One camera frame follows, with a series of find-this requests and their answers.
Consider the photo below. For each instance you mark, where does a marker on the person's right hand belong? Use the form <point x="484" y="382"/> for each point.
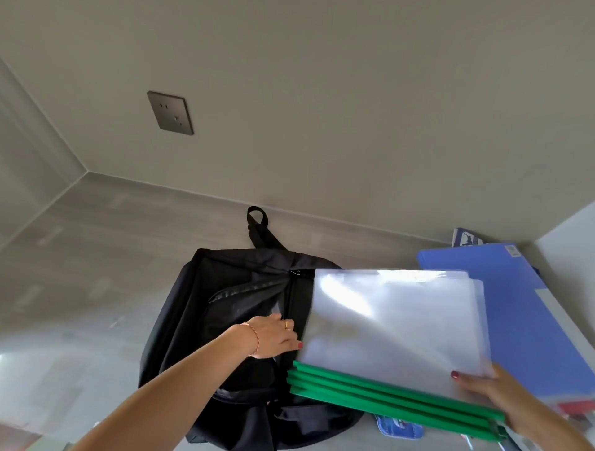
<point x="499" y="392"/>

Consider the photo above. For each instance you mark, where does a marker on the person's left hand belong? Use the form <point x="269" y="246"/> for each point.
<point x="269" y="337"/>

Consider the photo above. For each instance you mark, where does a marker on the person's right thumb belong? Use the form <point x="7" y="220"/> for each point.
<point x="467" y="382"/>

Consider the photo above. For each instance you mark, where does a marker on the person's left thumb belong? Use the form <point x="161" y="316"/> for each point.
<point x="289" y="345"/>

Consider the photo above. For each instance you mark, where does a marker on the black backpack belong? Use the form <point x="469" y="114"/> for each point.
<point x="209" y="306"/>

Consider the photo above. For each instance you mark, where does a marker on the translucent folder with green spine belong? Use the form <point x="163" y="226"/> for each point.
<point x="362" y="403"/>
<point x="395" y="325"/>
<point x="372" y="394"/>

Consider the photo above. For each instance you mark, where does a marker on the person's left forearm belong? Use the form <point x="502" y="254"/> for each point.
<point x="176" y="395"/>

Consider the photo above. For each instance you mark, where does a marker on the person's right forearm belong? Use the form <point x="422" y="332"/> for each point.
<point x="553" y="430"/>

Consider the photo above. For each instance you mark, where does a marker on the blue printed card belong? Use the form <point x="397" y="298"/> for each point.
<point x="399" y="426"/>

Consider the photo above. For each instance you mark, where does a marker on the blue file box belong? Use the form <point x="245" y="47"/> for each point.
<point x="520" y="316"/>

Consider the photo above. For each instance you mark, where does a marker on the red flat object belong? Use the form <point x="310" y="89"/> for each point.
<point x="576" y="409"/>

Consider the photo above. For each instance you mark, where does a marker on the blue and white book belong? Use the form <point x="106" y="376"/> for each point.
<point x="467" y="238"/>

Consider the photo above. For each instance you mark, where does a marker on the dark grey wall socket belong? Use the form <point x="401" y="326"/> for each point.
<point x="170" y="113"/>

